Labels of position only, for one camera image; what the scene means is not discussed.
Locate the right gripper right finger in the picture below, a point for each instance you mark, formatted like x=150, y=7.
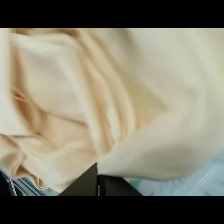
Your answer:
x=115, y=187

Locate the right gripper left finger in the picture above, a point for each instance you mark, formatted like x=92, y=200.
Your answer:
x=86, y=184

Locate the cream T-shirt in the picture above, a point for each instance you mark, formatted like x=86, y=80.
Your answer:
x=110, y=100

